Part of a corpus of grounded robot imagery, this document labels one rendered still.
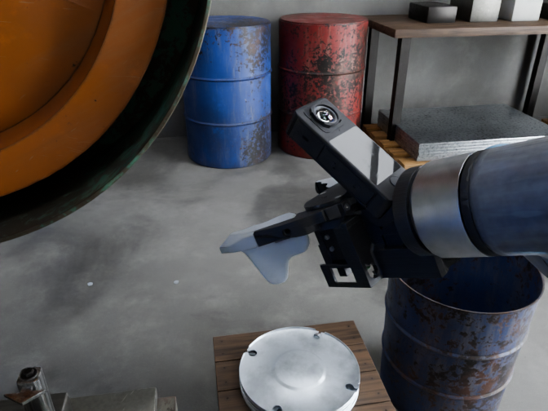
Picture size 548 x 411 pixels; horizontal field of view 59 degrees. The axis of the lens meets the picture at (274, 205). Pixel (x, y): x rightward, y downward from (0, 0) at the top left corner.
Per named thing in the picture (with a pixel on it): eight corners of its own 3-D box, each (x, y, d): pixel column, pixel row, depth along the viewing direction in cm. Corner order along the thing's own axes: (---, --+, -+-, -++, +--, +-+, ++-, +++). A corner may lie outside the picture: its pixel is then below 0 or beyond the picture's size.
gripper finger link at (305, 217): (254, 253, 43) (348, 220, 41) (248, 237, 43) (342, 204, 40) (266, 236, 48) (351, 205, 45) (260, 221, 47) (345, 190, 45)
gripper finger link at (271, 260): (232, 303, 47) (321, 276, 44) (205, 249, 46) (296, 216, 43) (240, 289, 50) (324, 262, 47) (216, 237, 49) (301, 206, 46)
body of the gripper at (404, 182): (321, 288, 46) (432, 292, 36) (285, 205, 44) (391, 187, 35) (368, 249, 50) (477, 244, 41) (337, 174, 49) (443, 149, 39)
